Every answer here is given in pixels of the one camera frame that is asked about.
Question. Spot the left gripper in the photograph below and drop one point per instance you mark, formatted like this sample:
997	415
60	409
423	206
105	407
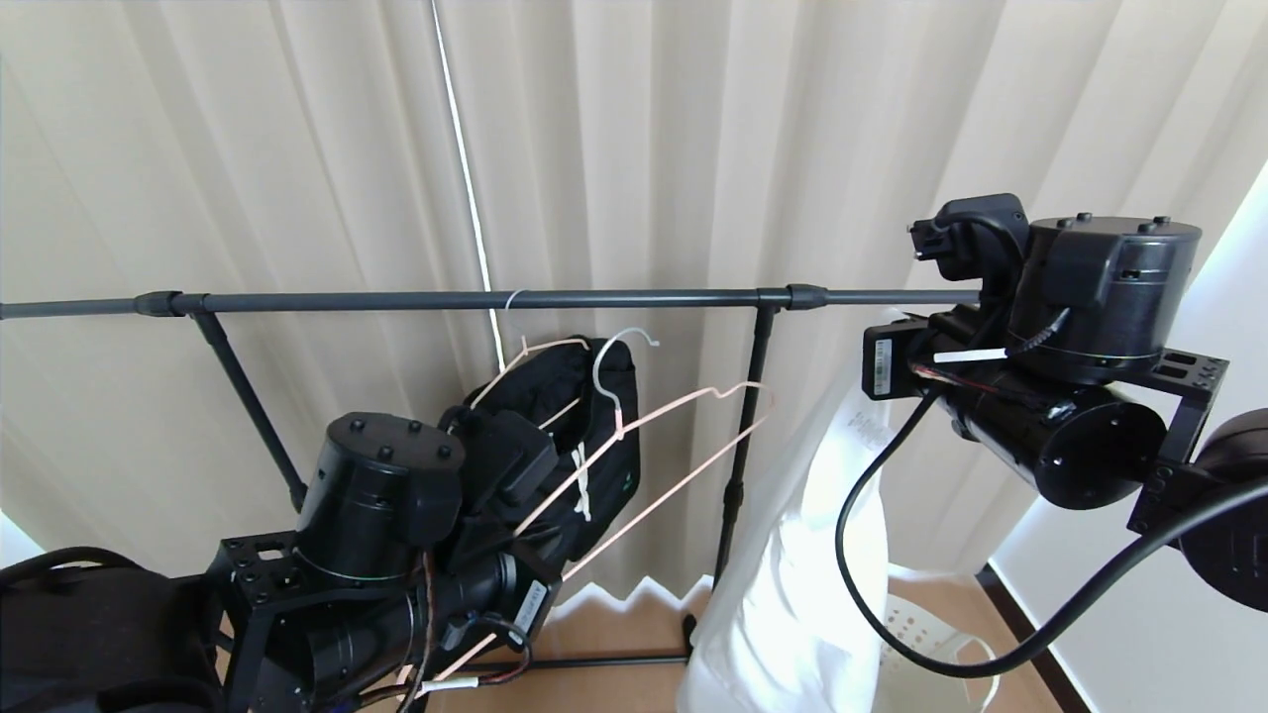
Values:
495	594

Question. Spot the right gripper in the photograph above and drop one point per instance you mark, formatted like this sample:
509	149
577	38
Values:
951	342

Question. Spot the black knitted garment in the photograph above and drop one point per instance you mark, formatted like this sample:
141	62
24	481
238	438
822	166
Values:
604	465

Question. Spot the pink clothes hanger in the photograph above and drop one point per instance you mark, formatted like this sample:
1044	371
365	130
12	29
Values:
684	401
525	349

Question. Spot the white printed garment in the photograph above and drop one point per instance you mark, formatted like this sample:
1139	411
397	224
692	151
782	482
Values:
792	594

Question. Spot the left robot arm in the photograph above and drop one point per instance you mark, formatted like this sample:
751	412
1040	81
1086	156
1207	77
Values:
376	495

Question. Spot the white laundry basket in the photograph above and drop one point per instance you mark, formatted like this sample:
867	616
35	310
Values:
931	634

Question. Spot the black clothes rack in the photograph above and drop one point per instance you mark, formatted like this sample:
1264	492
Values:
396	299

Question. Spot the beige curtain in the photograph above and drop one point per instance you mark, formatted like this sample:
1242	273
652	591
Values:
693	129

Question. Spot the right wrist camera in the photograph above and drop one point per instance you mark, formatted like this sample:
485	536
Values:
976	233

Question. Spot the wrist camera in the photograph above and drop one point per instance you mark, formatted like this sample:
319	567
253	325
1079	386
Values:
510	456
976	233

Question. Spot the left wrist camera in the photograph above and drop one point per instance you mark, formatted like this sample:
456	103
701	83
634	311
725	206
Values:
510	456

